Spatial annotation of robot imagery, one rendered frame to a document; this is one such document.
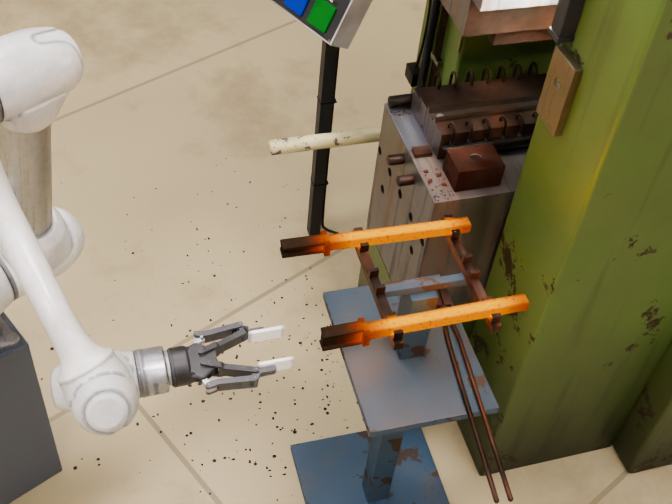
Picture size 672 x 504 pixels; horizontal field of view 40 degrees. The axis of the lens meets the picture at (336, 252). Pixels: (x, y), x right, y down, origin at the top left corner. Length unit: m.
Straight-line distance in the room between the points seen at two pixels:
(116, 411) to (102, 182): 2.08
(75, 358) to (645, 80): 1.11
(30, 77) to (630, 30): 1.07
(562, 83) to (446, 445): 1.31
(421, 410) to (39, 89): 1.03
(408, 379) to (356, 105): 1.99
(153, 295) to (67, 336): 1.58
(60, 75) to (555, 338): 1.30
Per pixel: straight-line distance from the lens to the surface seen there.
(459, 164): 2.20
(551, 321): 2.26
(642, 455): 2.89
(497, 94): 2.42
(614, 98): 1.84
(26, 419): 2.54
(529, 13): 2.13
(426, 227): 2.04
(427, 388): 2.10
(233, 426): 2.84
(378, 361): 2.13
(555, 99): 1.99
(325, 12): 2.57
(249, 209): 3.42
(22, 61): 1.74
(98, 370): 1.57
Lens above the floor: 2.41
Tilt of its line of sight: 47 degrees down
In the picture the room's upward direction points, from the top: 7 degrees clockwise
